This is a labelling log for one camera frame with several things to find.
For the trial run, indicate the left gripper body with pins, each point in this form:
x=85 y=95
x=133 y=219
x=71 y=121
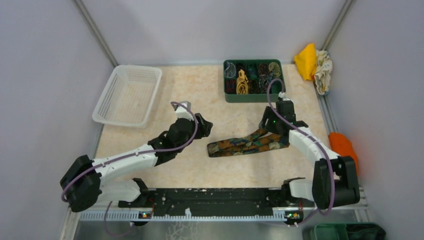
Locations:
x=202 y=130

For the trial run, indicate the olive rolled tie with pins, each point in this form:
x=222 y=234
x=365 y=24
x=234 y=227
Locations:
x=274 y=69

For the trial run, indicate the cream patterned cloth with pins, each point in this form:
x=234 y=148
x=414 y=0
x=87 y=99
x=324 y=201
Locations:
x=324 y=68

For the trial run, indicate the white plastic basket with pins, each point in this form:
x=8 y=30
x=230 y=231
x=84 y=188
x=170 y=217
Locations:
x=128 y=96

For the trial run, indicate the green bin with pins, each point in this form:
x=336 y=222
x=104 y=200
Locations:
x=347 y=231

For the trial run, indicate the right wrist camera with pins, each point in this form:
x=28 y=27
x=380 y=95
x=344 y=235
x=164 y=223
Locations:
x=282 y=97

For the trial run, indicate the yellow rolled tie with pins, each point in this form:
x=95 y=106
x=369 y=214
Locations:
x=242 y=83

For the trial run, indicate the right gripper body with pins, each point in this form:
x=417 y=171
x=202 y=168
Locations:
x=272 y=124

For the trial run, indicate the grey rolled tie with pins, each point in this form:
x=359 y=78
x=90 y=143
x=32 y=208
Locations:
x=230 y=70

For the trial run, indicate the yellow cloth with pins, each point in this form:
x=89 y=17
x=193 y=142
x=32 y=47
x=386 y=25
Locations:
x=306 y=62

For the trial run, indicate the blue patterned rolled tie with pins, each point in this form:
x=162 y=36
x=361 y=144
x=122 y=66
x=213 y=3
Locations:
x=263 y=82

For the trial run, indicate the brown green patterned tie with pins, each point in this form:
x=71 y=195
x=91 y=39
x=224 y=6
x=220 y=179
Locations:
x=257 y=142

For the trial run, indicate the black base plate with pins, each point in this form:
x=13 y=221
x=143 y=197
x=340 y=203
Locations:
x=215 y=202

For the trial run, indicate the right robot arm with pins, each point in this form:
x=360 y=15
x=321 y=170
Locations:
x=335 y=181

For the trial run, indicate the green compartment tray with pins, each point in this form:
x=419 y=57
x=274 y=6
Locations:
x=254 y=68

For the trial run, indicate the red dark rolled tie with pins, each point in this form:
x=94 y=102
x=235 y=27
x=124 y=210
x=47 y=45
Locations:
x=230 y=86

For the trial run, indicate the orange cloth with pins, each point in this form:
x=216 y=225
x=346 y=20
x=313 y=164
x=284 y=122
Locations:
x=342 y=146

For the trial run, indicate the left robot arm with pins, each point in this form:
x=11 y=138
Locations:
x=90 y=181

